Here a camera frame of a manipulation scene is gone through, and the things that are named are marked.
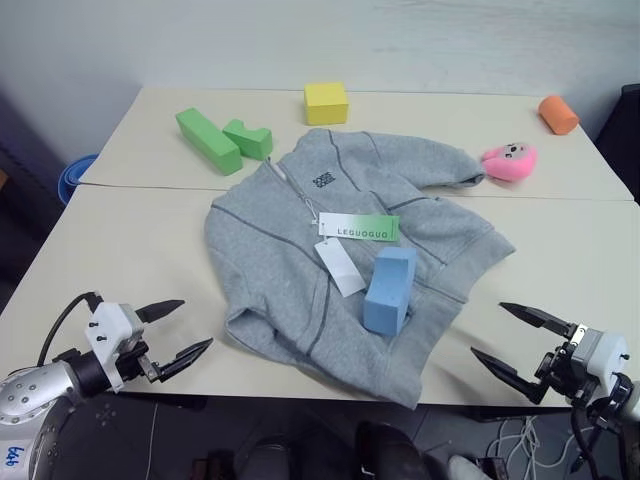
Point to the yellow foam block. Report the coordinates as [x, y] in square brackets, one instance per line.
[326, 102]

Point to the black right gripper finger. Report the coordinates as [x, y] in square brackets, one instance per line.
[542, 321]
[515, 379]

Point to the orange foam cylinder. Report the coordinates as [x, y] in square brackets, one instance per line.
[559, 116]

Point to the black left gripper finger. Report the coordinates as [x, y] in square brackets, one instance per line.
[160, 310]
[185, 357]

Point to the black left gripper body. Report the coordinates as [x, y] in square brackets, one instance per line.
[135, 362]

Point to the blue round bucket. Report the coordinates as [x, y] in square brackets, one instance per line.
[72, 175]

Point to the white and green hang tag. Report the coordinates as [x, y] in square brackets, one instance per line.
[360, 227]

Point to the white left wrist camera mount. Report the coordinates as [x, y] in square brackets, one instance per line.
[112, 320]

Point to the blue foam block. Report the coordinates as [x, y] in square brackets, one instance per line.
[390, 295]

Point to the notched green foam block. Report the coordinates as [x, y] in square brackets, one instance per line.
[247, 139]

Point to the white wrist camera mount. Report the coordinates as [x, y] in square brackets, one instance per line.
[610, 352]
[112, 320]

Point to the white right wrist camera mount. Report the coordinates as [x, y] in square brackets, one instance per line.
[610, 352]

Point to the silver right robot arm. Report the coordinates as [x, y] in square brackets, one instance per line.
[627, 400]

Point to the pink plush toy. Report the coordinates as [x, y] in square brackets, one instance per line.
[510, 162]

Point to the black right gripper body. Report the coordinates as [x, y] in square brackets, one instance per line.
[565, 375]

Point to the grey zip hoodie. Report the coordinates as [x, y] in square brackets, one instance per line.
[270, 280]

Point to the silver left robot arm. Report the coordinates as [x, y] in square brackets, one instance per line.
[30, 390]

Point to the white zipper pull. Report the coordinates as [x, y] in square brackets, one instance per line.
[278, 171]

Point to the plain white hang tag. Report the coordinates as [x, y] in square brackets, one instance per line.
[340, 267]

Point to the dark rounded shape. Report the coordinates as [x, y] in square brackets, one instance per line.
[390, 450]

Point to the long green foam block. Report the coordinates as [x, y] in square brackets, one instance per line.
[207, 140]

